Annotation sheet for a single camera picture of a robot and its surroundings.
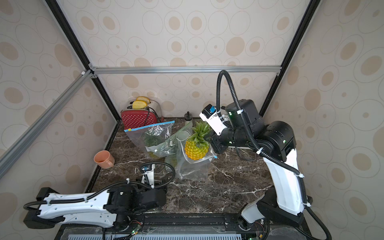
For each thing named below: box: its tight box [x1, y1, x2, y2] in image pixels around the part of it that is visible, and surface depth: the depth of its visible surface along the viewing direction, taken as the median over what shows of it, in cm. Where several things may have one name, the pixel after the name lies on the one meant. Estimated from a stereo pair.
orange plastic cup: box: [93, 150, 115, 169], surface depth 90 cm
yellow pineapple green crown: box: [184, 120, 213, 161], surface depth 58 cm
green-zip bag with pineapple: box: [145, 121, 193, 167], surface depth 76 cm
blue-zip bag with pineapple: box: [124, 120, 175, 151], surface depth 81 cm
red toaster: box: [121, 109, 158, 130], surface depth 105 cm
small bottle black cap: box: [184, 111, 193, 121], surface depth 110 cm
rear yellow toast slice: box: [136, 96, 151, 105], surface depth 108 cm
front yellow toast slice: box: [132, 100, 148, 109], surface depth 105 cm
